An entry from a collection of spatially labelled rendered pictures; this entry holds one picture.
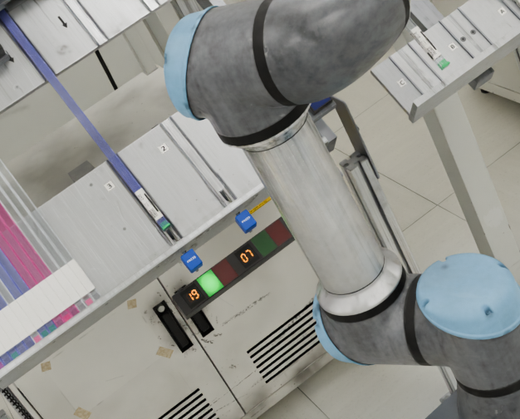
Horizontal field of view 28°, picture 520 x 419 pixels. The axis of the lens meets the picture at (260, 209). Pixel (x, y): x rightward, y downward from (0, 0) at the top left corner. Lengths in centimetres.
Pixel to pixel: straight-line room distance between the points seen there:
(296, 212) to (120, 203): 58
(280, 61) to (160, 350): 119
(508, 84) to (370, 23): 185
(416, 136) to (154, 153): 141
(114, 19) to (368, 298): 80
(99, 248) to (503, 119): 155
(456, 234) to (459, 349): 137
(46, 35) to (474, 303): 95
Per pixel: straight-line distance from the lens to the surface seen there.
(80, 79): 366
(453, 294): 126
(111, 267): 170
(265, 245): 171
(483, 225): 218
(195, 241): 170
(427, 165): 290
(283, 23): 104
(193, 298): 168
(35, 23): 188
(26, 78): 183
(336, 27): 103
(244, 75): 106
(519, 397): 133
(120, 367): 212
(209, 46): 108
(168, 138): 176
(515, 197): 267
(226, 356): 221
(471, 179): 212
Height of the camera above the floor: 159
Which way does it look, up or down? 31 degrees down
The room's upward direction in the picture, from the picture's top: 29 degrees counter-clockwise
